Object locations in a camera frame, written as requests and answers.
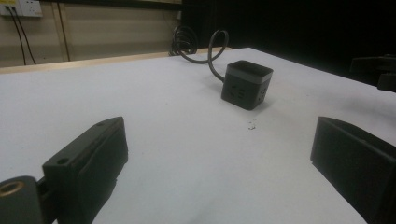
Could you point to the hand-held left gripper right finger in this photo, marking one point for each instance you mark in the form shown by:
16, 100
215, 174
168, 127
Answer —
351, 161

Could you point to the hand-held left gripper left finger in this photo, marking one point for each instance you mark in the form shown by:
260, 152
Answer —
90, 165

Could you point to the black cube power socket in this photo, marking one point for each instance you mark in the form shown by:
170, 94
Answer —
246, 84

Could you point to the white wall socket strip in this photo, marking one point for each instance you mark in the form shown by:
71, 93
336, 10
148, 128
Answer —
21, 7

